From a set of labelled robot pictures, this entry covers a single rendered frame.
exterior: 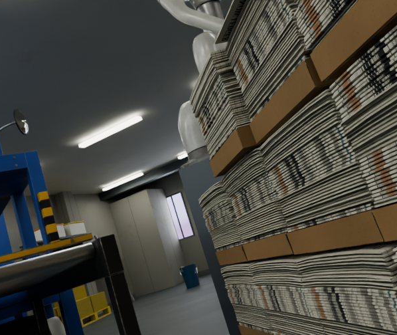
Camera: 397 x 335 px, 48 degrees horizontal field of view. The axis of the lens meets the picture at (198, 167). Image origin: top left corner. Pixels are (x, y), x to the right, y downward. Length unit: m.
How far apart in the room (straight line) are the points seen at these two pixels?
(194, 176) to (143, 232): 10.30
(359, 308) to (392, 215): 0.19
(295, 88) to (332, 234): 0.24
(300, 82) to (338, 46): 0.11
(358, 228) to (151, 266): 11.44
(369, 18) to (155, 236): 11.43
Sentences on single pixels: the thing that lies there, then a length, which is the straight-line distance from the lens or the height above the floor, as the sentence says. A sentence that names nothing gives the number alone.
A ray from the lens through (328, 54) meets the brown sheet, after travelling 0.63.
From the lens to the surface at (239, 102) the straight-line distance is 0.94.
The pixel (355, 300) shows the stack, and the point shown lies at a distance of 0.74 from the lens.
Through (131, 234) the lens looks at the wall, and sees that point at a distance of 12.25.
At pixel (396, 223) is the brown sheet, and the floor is 0.63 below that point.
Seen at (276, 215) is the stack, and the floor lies 0.69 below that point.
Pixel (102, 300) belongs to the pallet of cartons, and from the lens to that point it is 9.63.
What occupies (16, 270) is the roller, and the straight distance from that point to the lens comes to 1.41.
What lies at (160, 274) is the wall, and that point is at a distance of 11.94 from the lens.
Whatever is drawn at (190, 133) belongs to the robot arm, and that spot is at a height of 1.12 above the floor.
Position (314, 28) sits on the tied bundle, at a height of 0.90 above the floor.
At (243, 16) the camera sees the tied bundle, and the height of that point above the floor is 1.04.
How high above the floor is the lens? 0.67
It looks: 10 degrees up
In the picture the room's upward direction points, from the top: 18 degrees counter-clockwise
